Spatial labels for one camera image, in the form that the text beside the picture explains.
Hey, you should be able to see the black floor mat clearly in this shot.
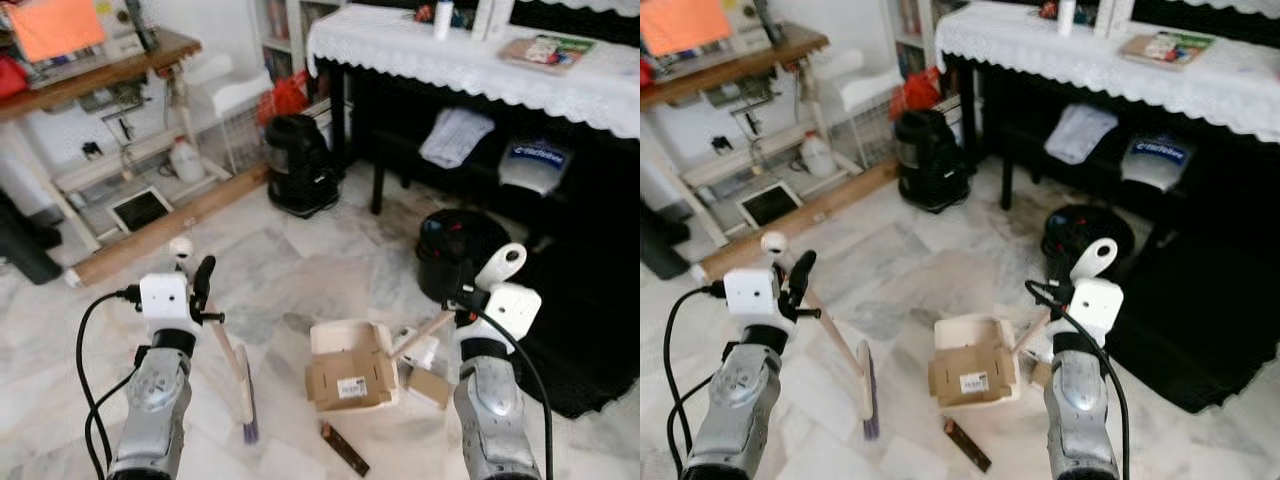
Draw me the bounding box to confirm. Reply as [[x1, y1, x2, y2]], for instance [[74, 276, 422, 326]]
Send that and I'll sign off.
[[510, 250, 641, 421], [1105, 235, 1280, 414]]

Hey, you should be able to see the beige dustpan with wooden handle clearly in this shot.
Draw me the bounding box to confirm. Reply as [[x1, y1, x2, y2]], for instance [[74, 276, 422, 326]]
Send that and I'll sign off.
[[306, 243, 528, 414], [930, 237, 1119, 407]]

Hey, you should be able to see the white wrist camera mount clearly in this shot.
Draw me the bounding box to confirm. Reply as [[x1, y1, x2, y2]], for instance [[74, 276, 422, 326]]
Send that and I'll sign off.
[[722, 267, 781, 331], [1068, 277, 1124, 346], [138, 272, 193, 336], [485, 283, 543, 346]]

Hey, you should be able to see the white plastic jug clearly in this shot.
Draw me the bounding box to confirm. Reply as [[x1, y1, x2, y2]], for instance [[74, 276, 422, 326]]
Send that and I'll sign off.
[[798, 130, 837, 181], [168, 135, 206, 184]]

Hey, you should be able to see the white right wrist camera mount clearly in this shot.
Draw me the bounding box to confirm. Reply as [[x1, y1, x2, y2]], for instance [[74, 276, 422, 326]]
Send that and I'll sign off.
[[485, 283, 543, 346], [1068, 277, 1124, 346]]

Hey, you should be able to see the white wire basket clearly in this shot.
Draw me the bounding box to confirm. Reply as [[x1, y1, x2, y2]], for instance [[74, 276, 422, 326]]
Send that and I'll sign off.
[[195, 95, 271, 176], [825, 92, 901, 171]]

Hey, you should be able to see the wooden broom with white cap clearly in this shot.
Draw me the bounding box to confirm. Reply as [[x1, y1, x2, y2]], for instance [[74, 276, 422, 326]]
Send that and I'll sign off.
[[168, 236, 261, 447], [760, 230, 883, 443]]

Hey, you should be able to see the black round lidded bin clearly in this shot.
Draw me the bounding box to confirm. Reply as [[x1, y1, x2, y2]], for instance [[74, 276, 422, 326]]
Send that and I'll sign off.
[[1040, 203, 1136, 286], [415, 208, 513, 306]]

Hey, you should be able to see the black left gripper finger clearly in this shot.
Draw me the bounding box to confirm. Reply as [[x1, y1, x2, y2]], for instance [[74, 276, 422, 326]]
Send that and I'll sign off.
[[785, 250, 819, 307], [192, 255, 218, 311]]

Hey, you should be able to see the long wooden plank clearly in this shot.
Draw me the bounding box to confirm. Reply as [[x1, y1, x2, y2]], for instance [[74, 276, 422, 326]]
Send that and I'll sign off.
[[65, 163, 273, 289], [692, 160, 901, 284]]

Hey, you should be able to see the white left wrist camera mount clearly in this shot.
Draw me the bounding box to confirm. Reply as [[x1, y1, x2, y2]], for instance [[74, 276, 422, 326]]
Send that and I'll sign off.
[[138, 272, 193, 336], [722, 267, 781, 331]]

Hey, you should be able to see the white bag with blue print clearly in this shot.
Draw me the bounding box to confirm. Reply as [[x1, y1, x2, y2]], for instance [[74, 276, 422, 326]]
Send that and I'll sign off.
[[1120, 135, 1196, 193], [497, 138, 573, 198]]

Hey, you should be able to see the white plastic chair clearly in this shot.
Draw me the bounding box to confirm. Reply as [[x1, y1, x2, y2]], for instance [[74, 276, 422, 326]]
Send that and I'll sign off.
[[815, 48, 903, 113], [185, 52, 273, 119]]

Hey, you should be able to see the black cylinder appliance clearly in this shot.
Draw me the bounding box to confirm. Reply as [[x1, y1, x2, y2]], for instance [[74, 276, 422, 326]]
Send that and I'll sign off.
[[893, 108, 971, 214], [262, 112, 341, 219]]

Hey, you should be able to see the wooden table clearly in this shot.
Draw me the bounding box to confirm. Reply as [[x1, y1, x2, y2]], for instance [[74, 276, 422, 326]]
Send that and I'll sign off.
[[640, 25, 831, 111], [0, 28, 203, 123]]

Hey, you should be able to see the labelled brown cardboard box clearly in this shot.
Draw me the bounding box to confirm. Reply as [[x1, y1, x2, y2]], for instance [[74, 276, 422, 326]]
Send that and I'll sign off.
[[305, 345, 399, 411], [927, 343, 1018, 408]]

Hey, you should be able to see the black piano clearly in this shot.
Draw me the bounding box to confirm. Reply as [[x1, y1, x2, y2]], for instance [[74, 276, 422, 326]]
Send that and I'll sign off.
[[330, 0, 641, 281], [955, 0, 1280, 291]]

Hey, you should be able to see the dark brown flat strip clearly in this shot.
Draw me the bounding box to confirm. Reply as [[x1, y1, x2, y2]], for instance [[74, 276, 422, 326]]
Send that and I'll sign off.
[[942, 417, 993, 474], [318, 422, 371, 478]]

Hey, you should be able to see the orange paper sheet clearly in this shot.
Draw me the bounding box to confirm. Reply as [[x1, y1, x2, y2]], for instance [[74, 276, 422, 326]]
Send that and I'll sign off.
[[640, 0, 733, 56], [5, 0, 106, 63]]

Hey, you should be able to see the cream table appliance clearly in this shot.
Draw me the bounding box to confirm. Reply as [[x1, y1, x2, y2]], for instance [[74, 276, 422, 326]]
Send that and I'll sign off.
[[30, 0, 149, 76], [700, 0, 773, 71]]

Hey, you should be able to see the white framed tablet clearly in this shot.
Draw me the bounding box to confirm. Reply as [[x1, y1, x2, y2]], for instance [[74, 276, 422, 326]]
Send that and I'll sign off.
[[735, 180, 804, 231], [107, 185, 176, 234]]

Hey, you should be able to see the grey folded cloth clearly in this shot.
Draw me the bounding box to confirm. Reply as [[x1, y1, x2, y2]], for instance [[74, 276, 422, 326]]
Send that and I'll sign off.
[[1043, 103, 1119, 166], [418, 107, 496, 171]]

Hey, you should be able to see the white lace cloth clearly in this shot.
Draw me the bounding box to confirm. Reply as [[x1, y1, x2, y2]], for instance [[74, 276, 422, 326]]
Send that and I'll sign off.
[[305, 3, 641, 141], [932, 0, 1280, 144]]

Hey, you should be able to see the colourful book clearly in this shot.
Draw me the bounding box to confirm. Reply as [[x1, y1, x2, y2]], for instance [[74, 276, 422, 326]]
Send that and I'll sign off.
[[1118, 30, 1218, 73], [500, 33, 599, 76]]

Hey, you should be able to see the white bookshelf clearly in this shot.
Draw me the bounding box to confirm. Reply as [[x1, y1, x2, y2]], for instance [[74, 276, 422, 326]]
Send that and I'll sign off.
[[885, 0, 971, 81], [255, 0, 346, 86]]

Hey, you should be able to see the white box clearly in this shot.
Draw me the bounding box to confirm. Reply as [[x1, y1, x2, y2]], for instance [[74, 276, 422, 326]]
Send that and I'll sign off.
[[1093, 0, 1136, 39], [470, 0, 516, 41]]

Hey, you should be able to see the red plastic bag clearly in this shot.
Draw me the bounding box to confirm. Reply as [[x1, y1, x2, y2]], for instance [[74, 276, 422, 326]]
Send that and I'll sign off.
[[258, 70, 311, 126], [888, 65, 943, 121]]

